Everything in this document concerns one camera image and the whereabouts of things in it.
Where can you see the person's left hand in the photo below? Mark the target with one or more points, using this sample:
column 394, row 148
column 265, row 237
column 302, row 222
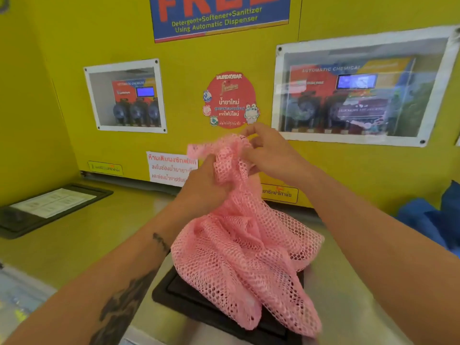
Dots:
column 203, row 194

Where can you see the person's right hand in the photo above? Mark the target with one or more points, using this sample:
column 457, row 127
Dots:
column 280, row 158

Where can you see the pink mesh laundry bag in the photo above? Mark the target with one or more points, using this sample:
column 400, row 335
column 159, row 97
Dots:
column 244, row 255

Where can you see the blue cloth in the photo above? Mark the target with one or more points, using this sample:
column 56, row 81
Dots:
column 431, row 222

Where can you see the person's left forearm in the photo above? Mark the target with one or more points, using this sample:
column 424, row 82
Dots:
column 108, row 276

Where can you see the person's right forearm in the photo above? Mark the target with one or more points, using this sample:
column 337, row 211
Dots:
column 377, row 255

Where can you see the small yellow warning label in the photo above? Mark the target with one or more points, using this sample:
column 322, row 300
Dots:
column 105, row 168
column 282, row 194

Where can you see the white notice with red letters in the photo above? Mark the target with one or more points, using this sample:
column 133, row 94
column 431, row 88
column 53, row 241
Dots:
column 165, row 168

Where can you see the round red sticker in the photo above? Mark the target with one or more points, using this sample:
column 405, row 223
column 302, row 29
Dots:
column 230, row 100

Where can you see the white framed dispenser window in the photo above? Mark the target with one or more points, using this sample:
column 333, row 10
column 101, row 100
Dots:
column 359, row 89
column 125, row 96

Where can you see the stainless steel washing machine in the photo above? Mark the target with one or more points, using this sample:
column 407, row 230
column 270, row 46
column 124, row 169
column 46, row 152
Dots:
column 341, row 301
column 90, row 229

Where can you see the blue poster with red letters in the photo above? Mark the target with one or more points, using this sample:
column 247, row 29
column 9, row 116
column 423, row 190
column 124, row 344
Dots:
column 219, row 17

